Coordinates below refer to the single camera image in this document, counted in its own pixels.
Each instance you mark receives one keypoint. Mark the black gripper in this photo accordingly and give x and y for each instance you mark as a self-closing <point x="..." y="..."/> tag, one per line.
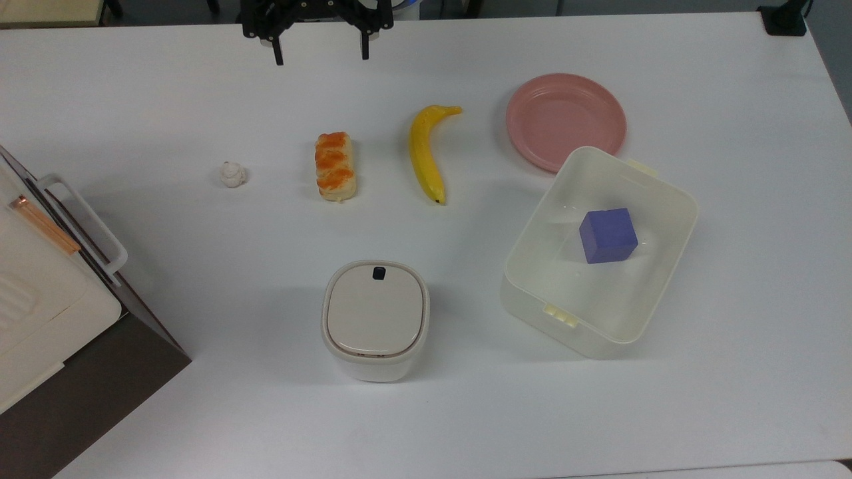
<point x="313" y="13"/>

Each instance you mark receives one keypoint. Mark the orange glazed bread loaf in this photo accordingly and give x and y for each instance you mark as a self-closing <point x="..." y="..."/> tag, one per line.
<point x="335" y="166"/>

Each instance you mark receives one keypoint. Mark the pink plate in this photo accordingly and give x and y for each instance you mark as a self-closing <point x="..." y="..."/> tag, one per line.
<point x="556" y="120"/>

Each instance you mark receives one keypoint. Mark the yellow banana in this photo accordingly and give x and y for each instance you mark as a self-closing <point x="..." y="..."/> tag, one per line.
<point x="425" y="156"/>

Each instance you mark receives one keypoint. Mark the small white garlic bulb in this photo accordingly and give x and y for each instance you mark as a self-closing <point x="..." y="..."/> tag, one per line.
<point x="233" y="174"/>

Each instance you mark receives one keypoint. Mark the white lidded trash bin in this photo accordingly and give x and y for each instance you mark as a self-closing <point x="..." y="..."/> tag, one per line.
<point x="375" y="319"/>

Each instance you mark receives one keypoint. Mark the beige side table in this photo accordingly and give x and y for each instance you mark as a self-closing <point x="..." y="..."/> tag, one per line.
<point x="46" y="10"/>

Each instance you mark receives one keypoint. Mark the translucent white plastic box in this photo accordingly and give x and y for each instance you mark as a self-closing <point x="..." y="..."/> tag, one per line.
<point x="552" y="279"/>

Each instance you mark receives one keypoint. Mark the orange strip tag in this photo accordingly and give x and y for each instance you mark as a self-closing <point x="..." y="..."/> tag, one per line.
<point x="45" y="226"/>

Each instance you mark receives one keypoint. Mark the purple cube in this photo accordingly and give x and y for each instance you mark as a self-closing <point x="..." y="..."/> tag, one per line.
<point x="607" y="235"/>

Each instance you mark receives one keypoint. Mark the dark brown drawer cabinet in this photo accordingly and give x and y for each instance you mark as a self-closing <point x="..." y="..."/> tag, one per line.
<point x="100" y="392"/>

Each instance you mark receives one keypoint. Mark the black clamp mount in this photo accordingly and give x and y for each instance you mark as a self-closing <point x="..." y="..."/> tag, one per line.
<point x="784" y="18"/>

